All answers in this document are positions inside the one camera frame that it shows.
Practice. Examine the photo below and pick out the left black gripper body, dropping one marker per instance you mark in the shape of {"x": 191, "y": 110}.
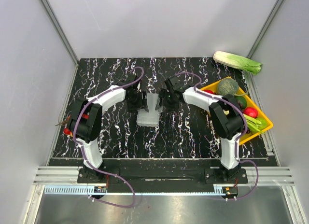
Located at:
{"x": 135, "y": 103}

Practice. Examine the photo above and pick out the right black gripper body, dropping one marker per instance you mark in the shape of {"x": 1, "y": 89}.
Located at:
{"x": 170, "y": 104}

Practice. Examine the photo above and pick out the grey plastic tool case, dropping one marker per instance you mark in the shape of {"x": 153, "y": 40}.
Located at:
{"x": 150, "y": 118}

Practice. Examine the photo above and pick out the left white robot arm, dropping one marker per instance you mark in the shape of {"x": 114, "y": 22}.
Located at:
{"x": 86, "y": 116}

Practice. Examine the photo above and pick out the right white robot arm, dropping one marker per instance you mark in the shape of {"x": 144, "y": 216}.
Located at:
{"x": 227, "y": 119}

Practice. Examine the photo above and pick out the toy red tomato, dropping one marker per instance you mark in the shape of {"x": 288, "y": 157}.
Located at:
{"x": 209, "y": 91}

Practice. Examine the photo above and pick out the toy cantaloupe melon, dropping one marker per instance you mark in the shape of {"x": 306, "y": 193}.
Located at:
{"x": 227, "y": 86}

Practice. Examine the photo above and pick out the toy napa cabbage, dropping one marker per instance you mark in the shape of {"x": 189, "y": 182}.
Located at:
{"x": 237, "y": 62}

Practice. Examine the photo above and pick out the toy green avocado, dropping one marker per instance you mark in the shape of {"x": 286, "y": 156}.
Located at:
{"x": 242, "y": 102}

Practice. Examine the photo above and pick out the toy lychee bunch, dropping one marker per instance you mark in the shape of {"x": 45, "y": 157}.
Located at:
{"x": 64, "y": 123}

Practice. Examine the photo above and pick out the yellow plastic bin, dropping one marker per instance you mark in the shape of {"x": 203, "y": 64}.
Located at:
{"x": 247, "y": 137}

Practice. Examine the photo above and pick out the toy red apple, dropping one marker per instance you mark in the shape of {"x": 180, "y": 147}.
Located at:
{"x": 252, "y": 112}

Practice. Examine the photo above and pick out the toy green leafy vegetable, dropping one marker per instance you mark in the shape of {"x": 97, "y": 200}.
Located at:
{"x": 256, "y": 125}

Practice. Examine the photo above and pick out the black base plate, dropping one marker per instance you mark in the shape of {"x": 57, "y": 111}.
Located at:
{"x": 209, "y": 171}

